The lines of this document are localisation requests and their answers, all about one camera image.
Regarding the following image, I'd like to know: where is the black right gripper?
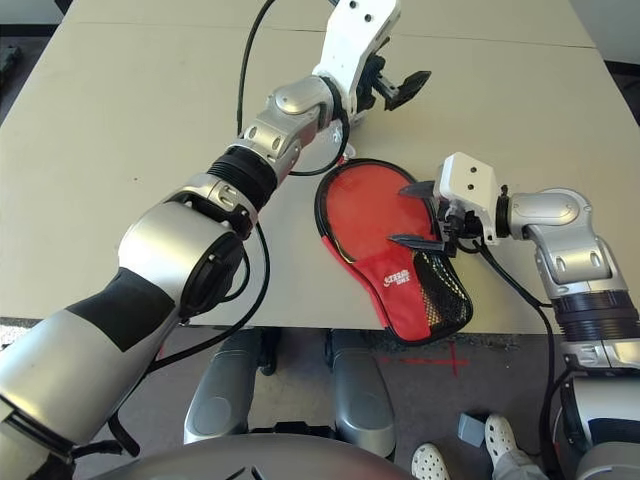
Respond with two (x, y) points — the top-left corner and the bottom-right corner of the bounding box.
(388, 180), (484, 259)

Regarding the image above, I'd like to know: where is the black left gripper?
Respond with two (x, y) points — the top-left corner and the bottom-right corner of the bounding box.
(357, 53), (433, 112)

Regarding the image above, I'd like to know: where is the red black paddle case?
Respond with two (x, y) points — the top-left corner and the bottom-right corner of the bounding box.
(314, 157), (474, 346)

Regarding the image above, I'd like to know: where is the red tape cross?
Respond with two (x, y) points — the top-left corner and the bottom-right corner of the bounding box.
(379, 342), (471, 375)

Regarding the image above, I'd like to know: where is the grey robot right leg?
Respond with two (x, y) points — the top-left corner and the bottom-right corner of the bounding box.
(329, 329), (396, 459)

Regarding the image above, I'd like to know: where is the grey robot leg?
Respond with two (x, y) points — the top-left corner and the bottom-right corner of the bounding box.
(329, 329), (396, 459)
(183, 329), (261, 446)

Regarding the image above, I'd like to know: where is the small grey box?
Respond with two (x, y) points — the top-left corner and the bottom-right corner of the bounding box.
(458, 412), (489, 446)

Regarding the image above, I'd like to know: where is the white perforated shoe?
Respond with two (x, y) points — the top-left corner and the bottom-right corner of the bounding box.
(485, 413), (519, 466)
(411, 443), (449, 480)

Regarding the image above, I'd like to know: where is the grey trouser leg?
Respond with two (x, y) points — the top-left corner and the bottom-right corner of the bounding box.
(492, 447), (551, 480)

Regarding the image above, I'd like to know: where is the grey robot left leg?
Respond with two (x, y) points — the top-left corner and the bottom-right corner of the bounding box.
(183, 329), (261, 446)

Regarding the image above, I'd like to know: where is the grey robot torso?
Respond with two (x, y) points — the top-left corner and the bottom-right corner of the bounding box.
(107, 432), (416, 480)

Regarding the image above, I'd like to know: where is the black interlocking foam tile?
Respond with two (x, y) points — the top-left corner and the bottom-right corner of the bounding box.
(0, 44), (21, 76)

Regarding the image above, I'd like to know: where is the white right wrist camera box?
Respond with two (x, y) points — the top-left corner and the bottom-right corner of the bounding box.
(432, 153), (501, 246)

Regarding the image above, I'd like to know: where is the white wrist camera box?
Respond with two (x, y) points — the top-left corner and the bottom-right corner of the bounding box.
(312, 0), (403, 119)
(432, 153), (501, 246)

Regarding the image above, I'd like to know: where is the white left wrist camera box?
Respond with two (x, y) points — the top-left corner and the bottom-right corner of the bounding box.
(312, 0), (403, 119)

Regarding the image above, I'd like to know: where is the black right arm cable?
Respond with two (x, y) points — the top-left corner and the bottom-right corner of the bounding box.
(469, 242), (576, 451)

